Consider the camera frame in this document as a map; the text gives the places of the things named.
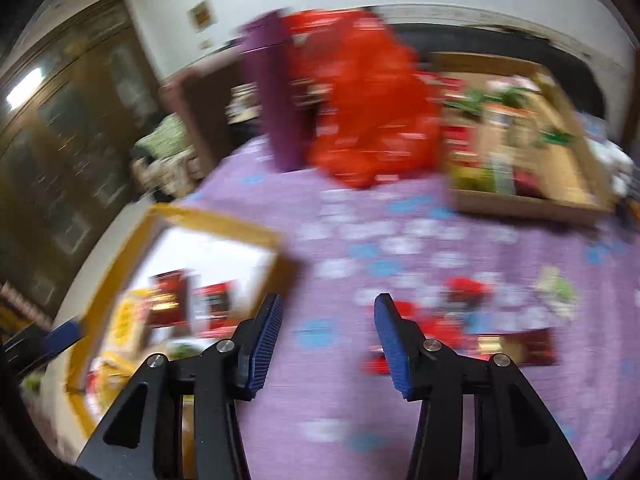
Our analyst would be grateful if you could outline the yellow cardboard box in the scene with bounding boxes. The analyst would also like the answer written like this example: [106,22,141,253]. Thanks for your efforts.
[65,203,296,461]

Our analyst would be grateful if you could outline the white green snack packet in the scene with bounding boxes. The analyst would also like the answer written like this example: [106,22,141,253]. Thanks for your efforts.
[532,266,581,318]

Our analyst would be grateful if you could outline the red plastic bag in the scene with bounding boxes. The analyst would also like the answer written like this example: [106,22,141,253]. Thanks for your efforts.
[282,7,443,190]

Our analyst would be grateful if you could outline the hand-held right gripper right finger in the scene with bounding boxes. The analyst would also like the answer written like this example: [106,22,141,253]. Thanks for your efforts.
[374,292,588,480]

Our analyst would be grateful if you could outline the yellow wall sticker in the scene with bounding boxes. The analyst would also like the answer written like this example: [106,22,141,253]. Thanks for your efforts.
[189,2,217,31]

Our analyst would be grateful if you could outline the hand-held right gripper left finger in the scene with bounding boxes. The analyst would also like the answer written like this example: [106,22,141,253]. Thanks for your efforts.
[75,292,283,480]

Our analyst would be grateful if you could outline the black cushion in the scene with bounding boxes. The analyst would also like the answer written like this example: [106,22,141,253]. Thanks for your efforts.
[400,22,608,126]

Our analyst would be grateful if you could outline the green patterned cushion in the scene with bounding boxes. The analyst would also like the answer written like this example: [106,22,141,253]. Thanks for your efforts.
[132,112,193,166]

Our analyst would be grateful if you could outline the brown cardboard tray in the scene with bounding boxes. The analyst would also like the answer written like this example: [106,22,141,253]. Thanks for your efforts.
[430,51,615,226]

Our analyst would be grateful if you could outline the purple floral tablecloth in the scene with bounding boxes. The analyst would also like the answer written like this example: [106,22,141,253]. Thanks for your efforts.
[47,137,640,480]

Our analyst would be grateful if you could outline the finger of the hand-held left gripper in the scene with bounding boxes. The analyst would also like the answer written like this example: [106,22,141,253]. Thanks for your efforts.
[0,320,83,378]

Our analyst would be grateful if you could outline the purple bottle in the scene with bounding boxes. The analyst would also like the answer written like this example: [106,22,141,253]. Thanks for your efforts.
[239,10,308,172]

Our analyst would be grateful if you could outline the wooden glass-door cabinet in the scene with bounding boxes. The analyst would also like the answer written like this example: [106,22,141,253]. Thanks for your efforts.
[0,0,166,331]

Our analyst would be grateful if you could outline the heap of assorted snack packets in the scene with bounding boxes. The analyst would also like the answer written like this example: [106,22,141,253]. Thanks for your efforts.
[440,72,576,198]

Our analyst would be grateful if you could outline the white cloth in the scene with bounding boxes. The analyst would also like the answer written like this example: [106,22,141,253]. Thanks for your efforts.
[595,140,636,181]

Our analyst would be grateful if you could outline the pile of red snack packets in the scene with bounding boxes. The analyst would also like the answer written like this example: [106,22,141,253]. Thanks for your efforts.
[362,276,493,376]

